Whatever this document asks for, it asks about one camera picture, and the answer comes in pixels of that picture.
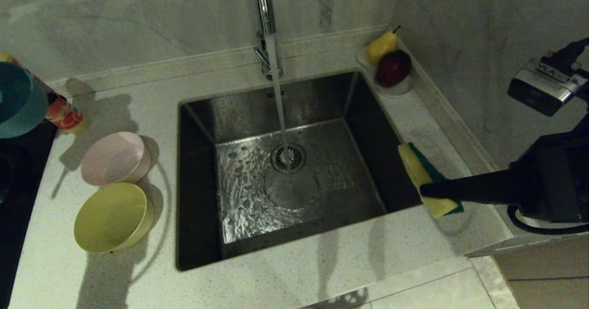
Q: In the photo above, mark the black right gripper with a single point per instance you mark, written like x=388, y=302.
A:
x=557, y=180

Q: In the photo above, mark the pink plastic bowl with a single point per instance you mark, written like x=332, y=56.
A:
x=115, y=159

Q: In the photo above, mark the round metal drain strainer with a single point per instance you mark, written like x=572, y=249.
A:
x=297, y=159

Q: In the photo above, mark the yellow plastic bowl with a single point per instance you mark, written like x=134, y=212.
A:
x=110, y=217

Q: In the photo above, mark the orange white dish soap bottle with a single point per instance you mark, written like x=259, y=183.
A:
x=66, y=115

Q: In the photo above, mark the yellow pear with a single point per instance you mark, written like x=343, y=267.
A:
x=379, y=48

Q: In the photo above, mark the black induction cooktop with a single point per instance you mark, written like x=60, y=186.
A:
x=18, y=184

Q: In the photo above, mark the dark red apple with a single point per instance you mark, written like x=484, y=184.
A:
x=393, y=68

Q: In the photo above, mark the beige wooden cabinet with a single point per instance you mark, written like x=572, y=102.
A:
x=547, y=272

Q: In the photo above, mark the stainless steel sink basin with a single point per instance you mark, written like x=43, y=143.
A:
x=368, y=138

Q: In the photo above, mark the chrome faucet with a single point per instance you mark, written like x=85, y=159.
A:
x=265, y=5

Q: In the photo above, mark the blue plastic bowl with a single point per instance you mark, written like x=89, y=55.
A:
x=20, y=99

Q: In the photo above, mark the green and yellow sponge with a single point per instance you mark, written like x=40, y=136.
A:
x=421, y=168

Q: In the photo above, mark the small white fruit dish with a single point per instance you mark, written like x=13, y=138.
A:
x=400, y=90

